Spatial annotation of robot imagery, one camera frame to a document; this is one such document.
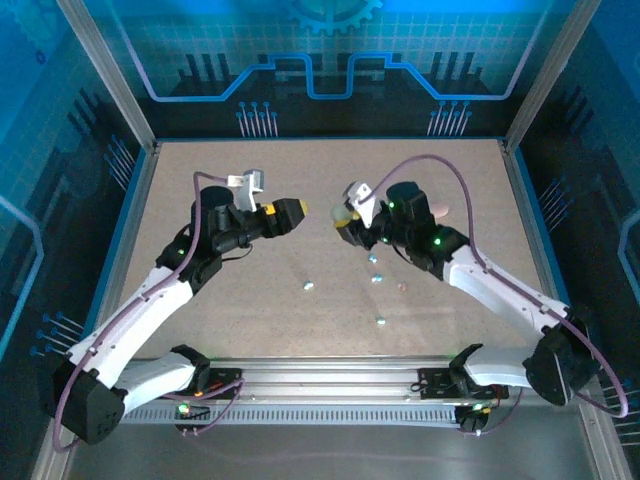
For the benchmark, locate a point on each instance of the pink earbud charging case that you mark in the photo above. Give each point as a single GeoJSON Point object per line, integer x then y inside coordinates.
{"type": "Point", "coordinates": [442, 211]}

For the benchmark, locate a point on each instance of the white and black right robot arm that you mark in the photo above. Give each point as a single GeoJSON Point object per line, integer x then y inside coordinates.
{"type": "Point", "coordinates": [500, 295]}

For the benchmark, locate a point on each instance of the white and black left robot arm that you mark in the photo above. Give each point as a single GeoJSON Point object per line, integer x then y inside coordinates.
{"type": "Point", "coordinates": [140, 310]}

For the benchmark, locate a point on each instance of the blue table edge strip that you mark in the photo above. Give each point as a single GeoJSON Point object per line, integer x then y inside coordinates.
{"type": "Point", "coordinates": [120, 225]}
{"type": "Point", "coordinates": [547, 225]}

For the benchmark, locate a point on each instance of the aluminium side rail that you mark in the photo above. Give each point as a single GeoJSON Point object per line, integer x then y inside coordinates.
{"type": "Point", "coordinates": [134, 225]}
{"type": "Point", "coordinates": [536, 225]}

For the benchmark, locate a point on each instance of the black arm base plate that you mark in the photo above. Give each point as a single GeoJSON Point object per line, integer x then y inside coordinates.
{"type": "Point", "coordinates": [227, 377]}
{"type": "Point", "coordinates": [435, 382]}

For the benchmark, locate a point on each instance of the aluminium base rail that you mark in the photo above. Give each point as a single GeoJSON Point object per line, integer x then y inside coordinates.
{"type": "Point", "coordinates": [325, 380]}

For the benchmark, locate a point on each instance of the aluminium frame post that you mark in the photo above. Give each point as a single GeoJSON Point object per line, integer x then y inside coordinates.
{"type": "Point", "coordinates": [548, 75]}
{"type": "Point", "coordinates": [111, 75]}

